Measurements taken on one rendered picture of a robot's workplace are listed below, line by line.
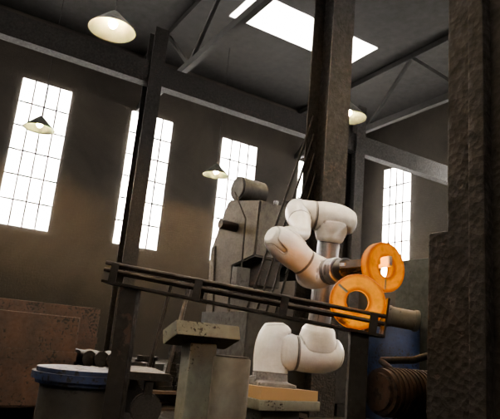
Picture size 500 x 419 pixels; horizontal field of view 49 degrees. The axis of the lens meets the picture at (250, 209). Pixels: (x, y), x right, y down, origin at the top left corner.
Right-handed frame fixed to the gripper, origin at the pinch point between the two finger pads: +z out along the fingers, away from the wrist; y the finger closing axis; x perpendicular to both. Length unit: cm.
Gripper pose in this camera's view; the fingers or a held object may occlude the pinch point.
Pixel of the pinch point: (382, 262)
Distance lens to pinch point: 177.0
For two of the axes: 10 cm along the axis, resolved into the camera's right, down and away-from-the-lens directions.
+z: 5.2, -2.1, -8.3
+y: -8.5, -1.9, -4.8
